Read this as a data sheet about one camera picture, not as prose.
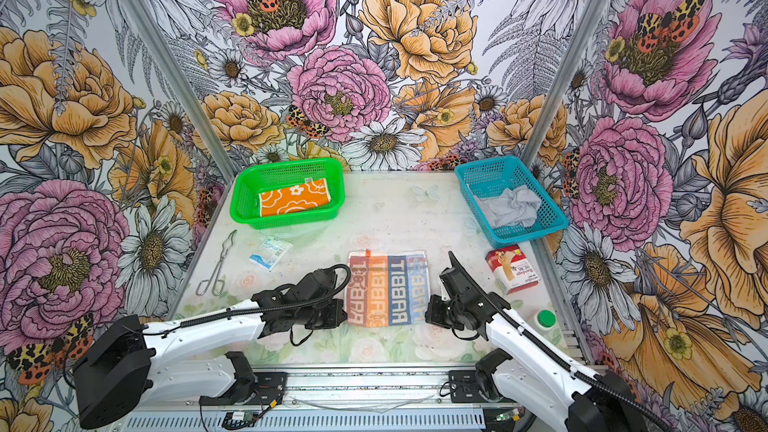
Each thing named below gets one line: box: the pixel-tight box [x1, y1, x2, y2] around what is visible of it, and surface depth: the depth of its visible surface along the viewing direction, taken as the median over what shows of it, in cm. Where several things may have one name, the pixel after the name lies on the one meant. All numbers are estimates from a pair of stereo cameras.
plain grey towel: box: [473, 185, 542, 229], surface depth 107 cm
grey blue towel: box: [345, 249, 431, 328], surface depth 92 cm
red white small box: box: [485, 244, 540, 295], surface depth 93 cm
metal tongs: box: [195, 229, 237, 297], surface depth 94 cm
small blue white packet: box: [249, 236, 294, 271], surface depth 101 cm
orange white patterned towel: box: [258, 178, 331, 217], surface depth 114 cm
